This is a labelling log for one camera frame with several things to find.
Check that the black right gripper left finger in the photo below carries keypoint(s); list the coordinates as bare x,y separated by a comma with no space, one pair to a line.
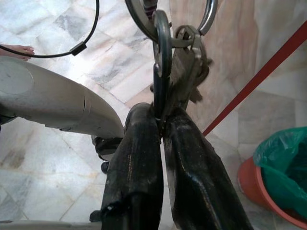
136,167

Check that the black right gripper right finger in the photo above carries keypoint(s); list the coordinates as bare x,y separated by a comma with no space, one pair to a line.
199,187

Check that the key bunch with pink charm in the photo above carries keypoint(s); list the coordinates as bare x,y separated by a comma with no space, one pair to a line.
163,48

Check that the red plastic bucket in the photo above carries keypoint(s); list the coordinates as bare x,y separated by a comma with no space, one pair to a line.
251,189

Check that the green plastic bag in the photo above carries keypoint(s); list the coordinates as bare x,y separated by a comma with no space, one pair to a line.
285,163

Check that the person's bare foot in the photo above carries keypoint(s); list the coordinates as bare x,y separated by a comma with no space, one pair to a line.
20,51

